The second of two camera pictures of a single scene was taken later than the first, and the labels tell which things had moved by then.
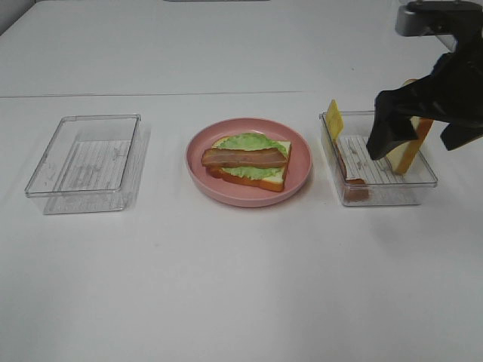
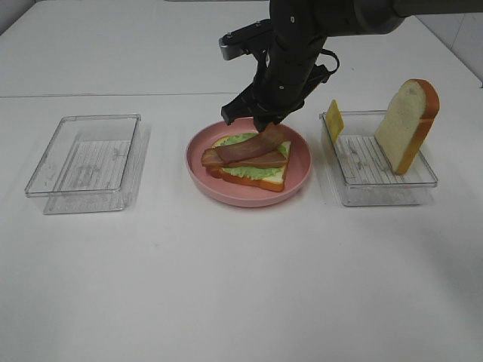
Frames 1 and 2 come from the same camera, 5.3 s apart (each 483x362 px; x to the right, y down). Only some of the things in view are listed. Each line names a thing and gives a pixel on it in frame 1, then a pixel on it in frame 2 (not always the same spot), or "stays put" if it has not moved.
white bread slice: x=275 y=184 stays put
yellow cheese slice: x=334 y=120 stays put
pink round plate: x=240 y=193 stays put
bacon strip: x=355 y=190 to x=271 y=136
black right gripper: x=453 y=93 to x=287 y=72
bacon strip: x=229 y=157 stays put
